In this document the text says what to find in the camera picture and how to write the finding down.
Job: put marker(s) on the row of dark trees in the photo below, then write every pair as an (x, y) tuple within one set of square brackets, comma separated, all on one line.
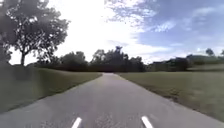
[(106, 61)]

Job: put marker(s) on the grey asphalt road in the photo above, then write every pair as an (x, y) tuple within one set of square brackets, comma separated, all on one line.
[(108, 100)]

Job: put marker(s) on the robot's own part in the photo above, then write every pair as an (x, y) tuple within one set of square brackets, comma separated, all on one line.
[(76, 122), (147, 122)]

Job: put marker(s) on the grass field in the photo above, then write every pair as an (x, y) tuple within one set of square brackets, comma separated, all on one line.
[(180, 85)]

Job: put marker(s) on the grass bank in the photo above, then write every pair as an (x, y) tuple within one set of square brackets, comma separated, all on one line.
[(30, 85)]

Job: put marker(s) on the large dark tree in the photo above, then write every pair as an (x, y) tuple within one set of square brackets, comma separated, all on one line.
[(28, 26)]

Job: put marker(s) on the distant hillside with trees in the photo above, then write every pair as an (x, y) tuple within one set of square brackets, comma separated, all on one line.
[(206, 58)]

